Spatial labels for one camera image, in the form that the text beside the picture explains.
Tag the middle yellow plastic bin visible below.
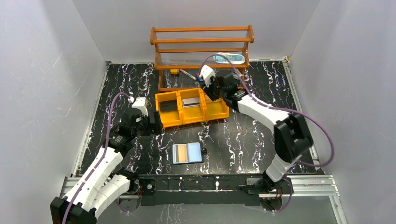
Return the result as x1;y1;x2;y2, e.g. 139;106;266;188
179;88;206;125

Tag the right yellow plastic bin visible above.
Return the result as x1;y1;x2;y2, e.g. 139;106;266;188
203;92;230;121

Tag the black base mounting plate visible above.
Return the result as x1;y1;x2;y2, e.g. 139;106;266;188
119;174;290;206

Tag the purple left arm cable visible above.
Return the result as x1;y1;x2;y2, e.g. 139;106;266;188
61;92;134;224

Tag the red white marker pen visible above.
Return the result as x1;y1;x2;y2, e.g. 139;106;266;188
179;69;197;80

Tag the black leather card holder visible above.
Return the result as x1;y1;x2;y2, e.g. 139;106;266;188
170;142;207;165

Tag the blue blister pack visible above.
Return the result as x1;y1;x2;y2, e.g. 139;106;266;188
213;52;246;64

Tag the left yellow plastic bin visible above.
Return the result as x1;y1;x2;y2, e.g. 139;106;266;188
155;91;182;128

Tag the yellow plastic bin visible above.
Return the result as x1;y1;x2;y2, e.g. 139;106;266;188
155;91;182;128
179;88;206;125
203;92;230;121

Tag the silver cards stack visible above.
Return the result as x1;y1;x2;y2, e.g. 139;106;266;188
182;97;200;108

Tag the orange wooden shelf rack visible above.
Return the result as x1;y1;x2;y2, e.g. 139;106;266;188
150;25;255;92

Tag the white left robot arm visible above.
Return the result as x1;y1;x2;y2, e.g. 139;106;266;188
50;96;163;224

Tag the aluminium frame rail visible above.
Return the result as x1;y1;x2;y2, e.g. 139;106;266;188
52;176;349;224

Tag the small yellow object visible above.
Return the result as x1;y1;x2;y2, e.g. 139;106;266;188
170;69;179;75

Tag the black cards stack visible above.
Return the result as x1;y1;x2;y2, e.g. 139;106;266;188
159;100;178;112

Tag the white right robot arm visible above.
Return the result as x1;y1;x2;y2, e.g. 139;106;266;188
199;65;313;193

